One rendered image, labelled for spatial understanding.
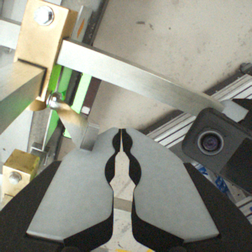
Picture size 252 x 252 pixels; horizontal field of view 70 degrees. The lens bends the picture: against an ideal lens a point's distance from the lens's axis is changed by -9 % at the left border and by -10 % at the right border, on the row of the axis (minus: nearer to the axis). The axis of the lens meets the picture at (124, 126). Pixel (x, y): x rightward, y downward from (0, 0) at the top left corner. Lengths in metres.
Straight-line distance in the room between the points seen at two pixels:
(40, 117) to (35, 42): 0.26
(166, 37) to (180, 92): 0.88
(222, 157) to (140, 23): 0.98
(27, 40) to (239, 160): 0.25
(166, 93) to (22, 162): 0.26
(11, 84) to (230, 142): 0.19
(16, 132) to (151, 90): 0.47
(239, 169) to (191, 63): 1.03
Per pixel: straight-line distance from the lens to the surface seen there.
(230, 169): 0.18
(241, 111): 0.27
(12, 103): 0.18
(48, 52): 0.24
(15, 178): 0.35
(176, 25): 1.14
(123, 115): 1.22
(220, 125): 0.17
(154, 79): 0.25
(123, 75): 0.24
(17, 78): 0.20
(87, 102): 0.43
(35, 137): 0.51
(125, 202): 0.41
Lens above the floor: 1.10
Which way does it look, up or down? 61 degrees down
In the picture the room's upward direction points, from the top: 178 degrees clockwise
